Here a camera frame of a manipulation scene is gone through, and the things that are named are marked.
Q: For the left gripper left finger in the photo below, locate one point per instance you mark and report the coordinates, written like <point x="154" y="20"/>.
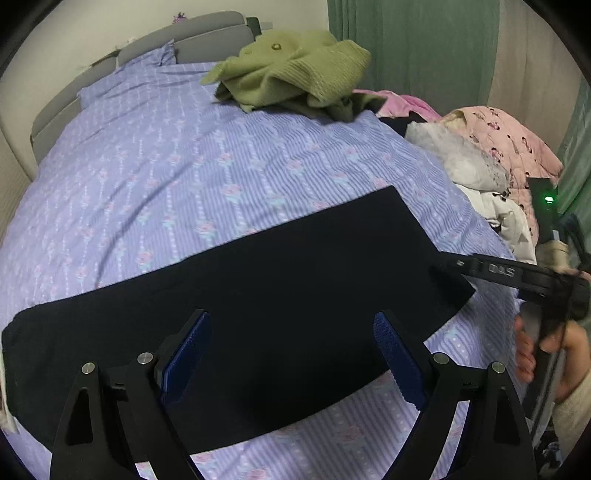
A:
<point x="110" y="413"/>

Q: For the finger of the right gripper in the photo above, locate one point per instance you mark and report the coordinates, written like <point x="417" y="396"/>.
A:
<point x="451" y="264"/>

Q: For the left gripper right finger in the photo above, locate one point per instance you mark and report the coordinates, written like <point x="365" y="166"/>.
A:
<point x="495" y="441"/>

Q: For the black pants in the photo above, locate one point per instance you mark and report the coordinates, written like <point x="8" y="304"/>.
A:
<point x="292" y="311"/>

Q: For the white grey garment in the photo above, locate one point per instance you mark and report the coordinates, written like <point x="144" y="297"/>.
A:
<point x="482" y="180"/>

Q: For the folded cream cloth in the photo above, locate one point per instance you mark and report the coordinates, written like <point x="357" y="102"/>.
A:
<point x="6" y="419"/>

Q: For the pink patterned jacket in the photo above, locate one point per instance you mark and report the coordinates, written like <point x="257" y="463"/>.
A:
<point x="513" y="146"/>

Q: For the pink garment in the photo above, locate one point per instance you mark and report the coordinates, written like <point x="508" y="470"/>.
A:
<point x="402" y="105"/>

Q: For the beige curtain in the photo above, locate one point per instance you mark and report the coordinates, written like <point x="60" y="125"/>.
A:
<point x="536" y="80"/>

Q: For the green curtain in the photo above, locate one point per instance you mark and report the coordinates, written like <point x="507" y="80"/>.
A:
<point x="443" y="52"/>

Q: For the olive green sweater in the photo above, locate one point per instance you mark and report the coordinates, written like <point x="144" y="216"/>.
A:
<point x="310" y="73"/>

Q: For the purple floral bed cover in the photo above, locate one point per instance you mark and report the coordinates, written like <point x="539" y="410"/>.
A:
<point x="154" y="171"/>

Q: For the purple floral pillow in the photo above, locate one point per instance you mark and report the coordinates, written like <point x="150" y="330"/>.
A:
<point x="158" y="57"/>

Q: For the purple toy on headboard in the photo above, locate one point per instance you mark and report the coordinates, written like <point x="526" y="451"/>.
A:
<point x="179" y="17"/>

